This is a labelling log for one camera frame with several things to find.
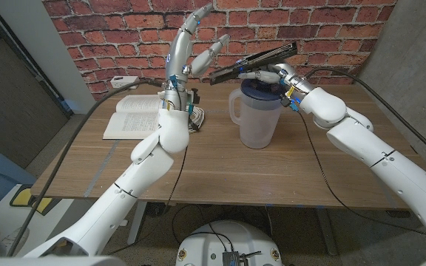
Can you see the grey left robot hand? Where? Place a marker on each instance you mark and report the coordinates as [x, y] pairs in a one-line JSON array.
[[178, 59]]

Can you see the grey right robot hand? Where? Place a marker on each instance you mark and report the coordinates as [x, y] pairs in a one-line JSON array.
[[294, 79]]

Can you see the black stapler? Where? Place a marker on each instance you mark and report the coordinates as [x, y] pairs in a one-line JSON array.
[[261, 59]]

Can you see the clear pitcher with blue lid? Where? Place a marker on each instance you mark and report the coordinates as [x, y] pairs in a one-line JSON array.
[[259, 118]]

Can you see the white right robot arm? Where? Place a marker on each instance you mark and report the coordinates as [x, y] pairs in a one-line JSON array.
[[375, 147]]

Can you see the open paperback book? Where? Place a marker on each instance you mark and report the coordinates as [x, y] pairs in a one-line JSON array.
[[131, 120]]

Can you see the red brick printed backdrop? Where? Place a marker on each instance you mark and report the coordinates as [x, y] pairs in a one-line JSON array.
[[124, 40]]

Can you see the white power strip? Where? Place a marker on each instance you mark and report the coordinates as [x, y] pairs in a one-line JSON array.
[[125, 82]]

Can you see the grey tape strip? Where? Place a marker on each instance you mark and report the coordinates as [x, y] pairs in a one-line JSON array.
[[100, 170]]

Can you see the grey table leg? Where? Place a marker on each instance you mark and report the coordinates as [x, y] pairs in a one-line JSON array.
[[327, 232]]

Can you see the white table leg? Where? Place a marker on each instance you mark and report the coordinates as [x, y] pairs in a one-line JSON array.
[[139, 221]]

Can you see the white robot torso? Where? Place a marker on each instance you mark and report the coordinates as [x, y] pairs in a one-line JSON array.
[[231, 236]]

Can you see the small white floor adapter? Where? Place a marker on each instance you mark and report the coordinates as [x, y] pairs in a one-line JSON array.
[[124, 222]]

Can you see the dark wooden door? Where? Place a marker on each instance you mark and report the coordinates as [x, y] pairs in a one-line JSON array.
[[9, 103]]

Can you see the white sneaker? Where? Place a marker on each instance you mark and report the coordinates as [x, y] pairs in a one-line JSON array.
[[13, 236]]

